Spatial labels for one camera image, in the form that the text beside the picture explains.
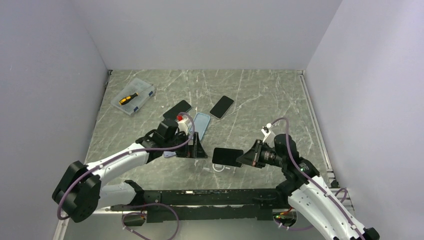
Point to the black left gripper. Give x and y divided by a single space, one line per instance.
194 151

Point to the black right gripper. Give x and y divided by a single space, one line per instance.
253 157

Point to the silver black phone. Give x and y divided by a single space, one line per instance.
227 156

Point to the clear magsafe phone case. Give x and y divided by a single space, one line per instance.
219 169

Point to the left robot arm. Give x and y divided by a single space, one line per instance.
84 188

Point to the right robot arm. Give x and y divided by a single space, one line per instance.
306 191

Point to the light blue phone case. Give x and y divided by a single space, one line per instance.
201 122

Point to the black phone left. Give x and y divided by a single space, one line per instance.
173 112

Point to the black phone right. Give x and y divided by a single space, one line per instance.
221 107

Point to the clear plastic organizer box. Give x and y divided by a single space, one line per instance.
143 88

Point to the yellow black screwdriver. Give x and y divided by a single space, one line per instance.
125 100

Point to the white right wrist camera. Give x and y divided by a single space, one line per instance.
269 135

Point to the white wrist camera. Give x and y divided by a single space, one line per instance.
269 135
184 124

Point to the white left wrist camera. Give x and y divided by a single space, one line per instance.
184 124

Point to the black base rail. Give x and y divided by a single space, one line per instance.
261 204

